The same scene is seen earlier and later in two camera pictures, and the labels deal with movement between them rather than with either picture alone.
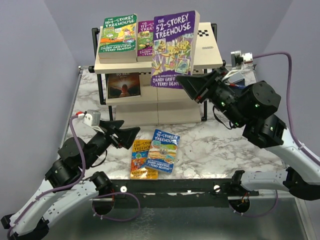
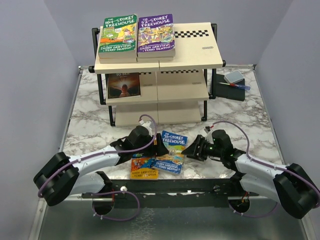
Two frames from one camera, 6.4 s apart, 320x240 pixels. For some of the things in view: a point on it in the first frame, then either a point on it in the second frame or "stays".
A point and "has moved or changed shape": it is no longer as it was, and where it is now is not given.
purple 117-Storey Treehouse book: (145, 31) -> (147, 59)
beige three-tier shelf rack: (128, 87) stays
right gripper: (199, 87) -> (193, 150)
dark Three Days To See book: (123, 85) stays
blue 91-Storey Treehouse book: (162, 151) has moved or changed shape
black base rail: (203, 193) stays
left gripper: (126, 136) -> (158, 150)
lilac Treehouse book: (175, 43) -> (156, 36)
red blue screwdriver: (236, 85) stays
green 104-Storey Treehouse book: (118, 37) stays
